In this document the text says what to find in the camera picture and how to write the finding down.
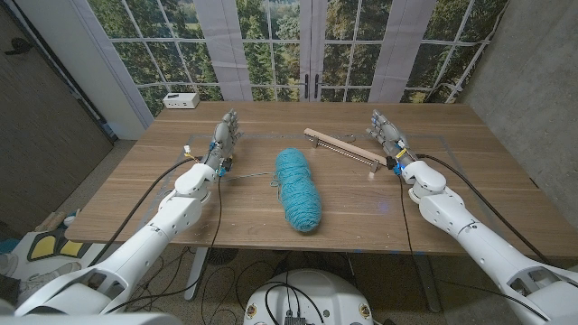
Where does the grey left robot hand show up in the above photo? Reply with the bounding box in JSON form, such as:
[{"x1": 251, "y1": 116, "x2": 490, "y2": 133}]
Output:
[{"x1": 202, "y1": 108, "x2": 245, "y2": 172}]

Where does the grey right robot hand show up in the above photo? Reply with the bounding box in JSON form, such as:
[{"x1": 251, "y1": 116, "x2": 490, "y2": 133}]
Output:
[{"x1": 366, "y1": 108, "x2": 419, "y2": 171}]

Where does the wooden stick with metal clips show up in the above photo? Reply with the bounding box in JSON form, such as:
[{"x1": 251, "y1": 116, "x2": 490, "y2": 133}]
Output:
[{"x1": 303, "y1": 127, "x2": 388, "y2": 173}]

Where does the teal yarn skein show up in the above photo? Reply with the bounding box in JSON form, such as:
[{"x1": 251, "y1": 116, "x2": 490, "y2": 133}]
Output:
[{"x1": 219, "y1": 146, "x2": 323, "y2": 234}]

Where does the grey tape rectangle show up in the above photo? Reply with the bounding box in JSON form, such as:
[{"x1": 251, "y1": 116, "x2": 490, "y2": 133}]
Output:
[{"x1": 135, "y1": 132, "x2": 516, "y2": 255}]

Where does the white power box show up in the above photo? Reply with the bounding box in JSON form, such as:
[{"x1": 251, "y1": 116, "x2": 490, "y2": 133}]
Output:
[{"x1": 163, "y1": 92, "x2": 200, "y2": 110}]

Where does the printed window backdrop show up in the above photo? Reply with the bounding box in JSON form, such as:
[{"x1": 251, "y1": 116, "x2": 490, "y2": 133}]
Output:
[{"x1": 88, "y1": 0, "x2": 511, "y2": 117}]

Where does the black round floor grille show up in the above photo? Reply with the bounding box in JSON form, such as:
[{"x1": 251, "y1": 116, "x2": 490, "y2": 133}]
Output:
[{"x1": 207, "y1": 247, "x2": 239, "y2": 266}]

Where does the white table leg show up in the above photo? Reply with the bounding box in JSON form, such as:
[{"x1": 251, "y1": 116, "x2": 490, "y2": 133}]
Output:
[{"x1": 183, "y1": 246, "x2": 209, "y2": 302}]

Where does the grey table leg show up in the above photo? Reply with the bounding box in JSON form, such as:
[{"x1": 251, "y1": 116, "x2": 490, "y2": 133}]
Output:
[{"x1": 414, "y1": 255, "x2": 443, "y2": 313}]

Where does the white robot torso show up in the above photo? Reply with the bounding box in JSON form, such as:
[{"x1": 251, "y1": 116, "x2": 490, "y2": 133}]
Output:
[{"x1": 243, "y1": 268, "x2": 374, "y2": 325}]

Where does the yellow and black floor mat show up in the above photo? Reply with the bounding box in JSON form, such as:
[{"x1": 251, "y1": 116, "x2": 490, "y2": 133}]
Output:
[{"x1": 26, "y1": 227, "x2": 94, "y2": 263}]

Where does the grey sneaker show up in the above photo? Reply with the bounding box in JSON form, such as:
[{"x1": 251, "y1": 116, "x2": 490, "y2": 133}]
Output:
[
  {"x1": 0, "y1": 252, "x2": 20, "y2": 278},
  {"x1": 20, "y1": 260, "x2": 83, "y2": 300}
]

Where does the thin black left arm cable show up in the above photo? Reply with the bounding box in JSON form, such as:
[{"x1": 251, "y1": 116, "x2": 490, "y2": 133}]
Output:
[{"x1": 103, "y1": 173, "x2": 224, "y2": 315}]

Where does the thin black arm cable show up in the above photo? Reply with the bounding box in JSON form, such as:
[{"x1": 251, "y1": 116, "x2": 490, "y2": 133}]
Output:
[
  {"x1": 397, "y1": 175, "x2": 548, "y2": 321},
  {"x1": 103, "y1": 173, "x2": 224, "y2": 315}
]

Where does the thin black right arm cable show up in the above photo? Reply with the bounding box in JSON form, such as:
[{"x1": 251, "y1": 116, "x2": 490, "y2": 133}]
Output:
[{"x1": 397, "y1": 175, "x2": 548, "y2": 321}]

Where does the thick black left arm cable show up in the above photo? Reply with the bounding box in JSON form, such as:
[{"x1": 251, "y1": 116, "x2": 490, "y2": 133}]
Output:
[{"x1": 87, "y1": 155, "x2": 204, "y2": 268}]

